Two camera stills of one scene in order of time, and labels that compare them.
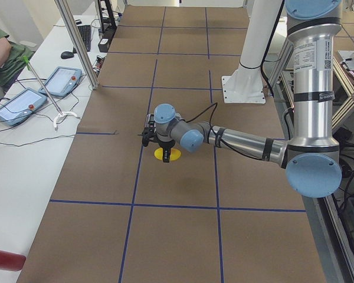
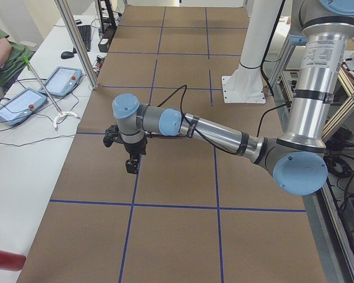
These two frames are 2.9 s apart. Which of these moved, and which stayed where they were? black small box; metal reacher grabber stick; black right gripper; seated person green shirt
Moved: black right gripper
Stayed: seated person green shirt; metal reacher grabber stick; black small box
